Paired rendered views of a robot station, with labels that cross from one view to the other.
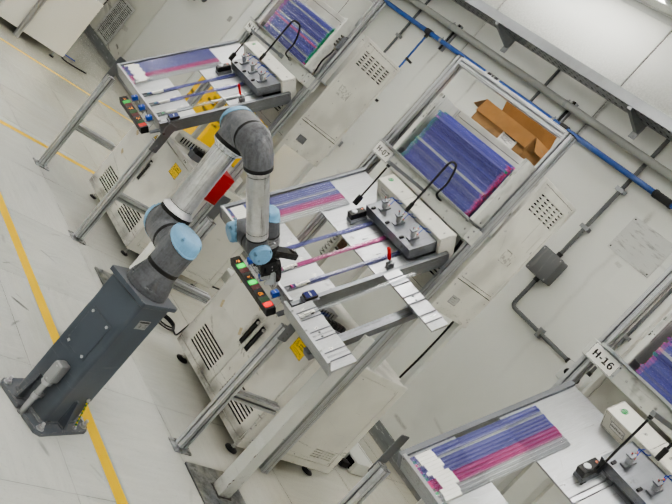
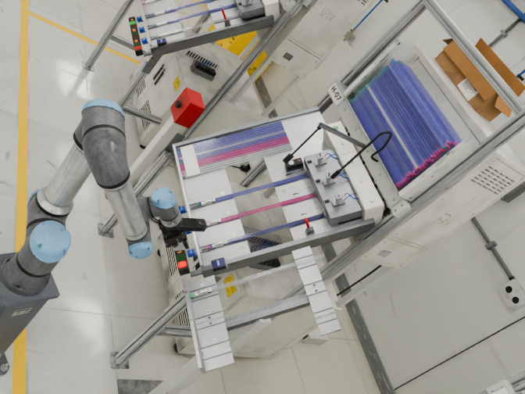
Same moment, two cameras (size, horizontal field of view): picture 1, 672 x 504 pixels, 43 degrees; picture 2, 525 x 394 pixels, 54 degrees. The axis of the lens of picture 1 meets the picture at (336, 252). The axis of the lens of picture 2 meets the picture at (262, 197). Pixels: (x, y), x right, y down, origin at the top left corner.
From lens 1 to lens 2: 1.62 m
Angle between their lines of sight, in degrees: 21
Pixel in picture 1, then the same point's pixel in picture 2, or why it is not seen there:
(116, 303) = not seen: outside the picture
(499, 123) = (463, 68)
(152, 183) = (162, 91)
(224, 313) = not seen: hidden behind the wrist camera
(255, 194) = (113, 202)
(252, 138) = (93, 150)
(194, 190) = (60, 188)
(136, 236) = (148, 136)
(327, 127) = (312, 45)
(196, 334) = not seen: hidden behind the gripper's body
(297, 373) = (225, 308)
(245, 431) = (184, 343)
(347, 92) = (331, 13)
